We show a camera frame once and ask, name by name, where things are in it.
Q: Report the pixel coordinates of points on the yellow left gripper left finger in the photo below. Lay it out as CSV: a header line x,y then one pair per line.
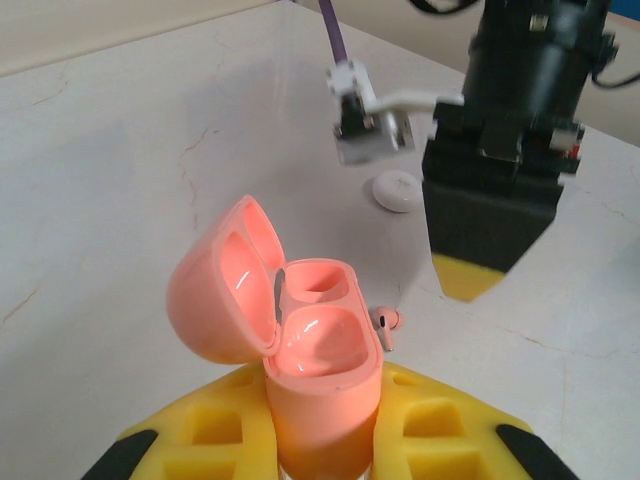
x,y
170,435

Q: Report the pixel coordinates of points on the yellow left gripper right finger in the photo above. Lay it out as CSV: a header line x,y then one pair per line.
x,y
475,440

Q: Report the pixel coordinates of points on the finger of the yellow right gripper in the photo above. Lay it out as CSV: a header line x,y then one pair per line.
x,y
490,225

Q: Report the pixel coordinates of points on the white earbud charging case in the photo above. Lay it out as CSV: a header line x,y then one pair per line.
x,y
395,192

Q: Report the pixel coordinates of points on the pink earbud charging case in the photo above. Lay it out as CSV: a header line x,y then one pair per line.
x,y
320,400

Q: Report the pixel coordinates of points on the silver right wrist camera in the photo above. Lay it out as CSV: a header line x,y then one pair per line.
x,y
370,135

